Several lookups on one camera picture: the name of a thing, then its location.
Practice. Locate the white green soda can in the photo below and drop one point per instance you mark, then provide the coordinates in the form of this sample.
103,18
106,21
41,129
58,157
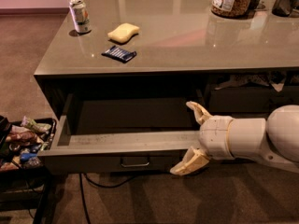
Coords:
80,16

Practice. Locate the black snack cart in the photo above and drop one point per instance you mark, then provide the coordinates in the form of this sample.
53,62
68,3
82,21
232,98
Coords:
24,185

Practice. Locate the blue snack packet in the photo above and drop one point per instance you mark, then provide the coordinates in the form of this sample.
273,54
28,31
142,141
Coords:
27,156

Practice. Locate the large clear nut jar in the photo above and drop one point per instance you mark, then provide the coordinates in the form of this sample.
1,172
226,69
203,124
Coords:
230,8

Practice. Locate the yellow sponge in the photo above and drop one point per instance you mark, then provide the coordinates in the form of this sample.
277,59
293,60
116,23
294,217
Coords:
123,33

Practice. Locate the brown snack bag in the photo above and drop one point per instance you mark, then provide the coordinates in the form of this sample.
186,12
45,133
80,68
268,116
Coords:
27,136

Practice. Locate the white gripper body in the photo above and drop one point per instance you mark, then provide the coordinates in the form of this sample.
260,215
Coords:
215,136

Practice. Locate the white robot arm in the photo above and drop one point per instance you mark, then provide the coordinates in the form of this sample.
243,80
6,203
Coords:
272,141

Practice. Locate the blue snack bar wrapper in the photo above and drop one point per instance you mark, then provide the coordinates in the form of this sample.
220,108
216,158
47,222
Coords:
119,54

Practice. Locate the green snack bag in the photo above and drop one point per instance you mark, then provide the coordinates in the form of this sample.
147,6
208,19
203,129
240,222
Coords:
32,125

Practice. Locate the grey drawer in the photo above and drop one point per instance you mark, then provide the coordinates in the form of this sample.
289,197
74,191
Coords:
126,135
251,99

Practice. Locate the grey drawer cabinet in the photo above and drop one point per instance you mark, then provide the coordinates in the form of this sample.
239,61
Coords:
182,50

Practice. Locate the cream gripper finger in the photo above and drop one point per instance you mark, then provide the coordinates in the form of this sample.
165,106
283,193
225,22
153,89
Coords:
200,113
193,160

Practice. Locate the dark glass pitcher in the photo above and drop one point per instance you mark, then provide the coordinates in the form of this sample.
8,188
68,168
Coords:
284,8

